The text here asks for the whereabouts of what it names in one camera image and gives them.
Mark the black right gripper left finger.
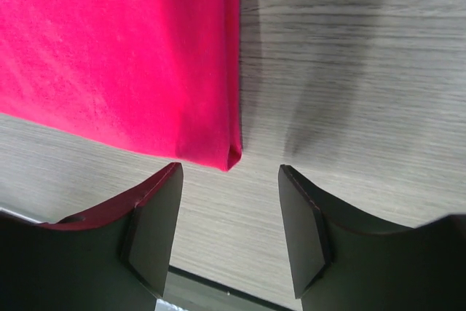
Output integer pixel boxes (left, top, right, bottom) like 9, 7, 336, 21
1, 162, 183, 310

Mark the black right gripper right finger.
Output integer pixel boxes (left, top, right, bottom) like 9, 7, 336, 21
278, 165, 465, 310

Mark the red t shirt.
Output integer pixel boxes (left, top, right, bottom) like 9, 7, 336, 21
1, 0, 242, 171

